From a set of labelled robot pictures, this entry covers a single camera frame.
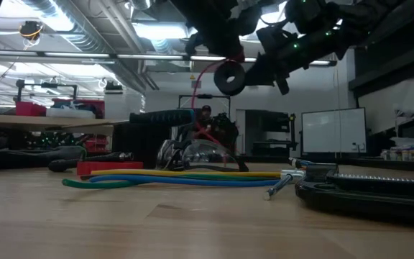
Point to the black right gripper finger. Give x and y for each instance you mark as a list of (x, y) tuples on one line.
[(264, 70)]

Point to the black work glove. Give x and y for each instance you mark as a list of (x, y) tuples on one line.
[(31, 156)]

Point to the black cabinet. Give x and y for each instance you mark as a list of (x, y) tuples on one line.
[(268, 133)]

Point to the red storage bin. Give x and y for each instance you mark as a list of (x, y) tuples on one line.
[(31, 109)]

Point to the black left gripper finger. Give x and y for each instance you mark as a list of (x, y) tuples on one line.
[(230, 48)]

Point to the white tray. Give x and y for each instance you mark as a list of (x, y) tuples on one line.
[(70, 113)]

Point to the long light bar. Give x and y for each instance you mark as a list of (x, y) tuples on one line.
[(85, 55)]

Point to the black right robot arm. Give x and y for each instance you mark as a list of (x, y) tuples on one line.
[(372, 18)]

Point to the whiteboard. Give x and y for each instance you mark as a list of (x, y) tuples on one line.
[(332, 131)]

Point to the person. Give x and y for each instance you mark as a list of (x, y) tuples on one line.
[(206, 120)]

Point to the red bit holder block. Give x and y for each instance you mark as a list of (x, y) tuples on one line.
[(106, 168)]

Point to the clear safety glasses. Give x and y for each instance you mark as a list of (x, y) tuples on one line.
[(207, 154)]

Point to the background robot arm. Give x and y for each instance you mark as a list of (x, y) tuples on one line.
[(226, 131)]

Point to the black standing desk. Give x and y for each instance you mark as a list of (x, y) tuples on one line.
[(390, 166)]

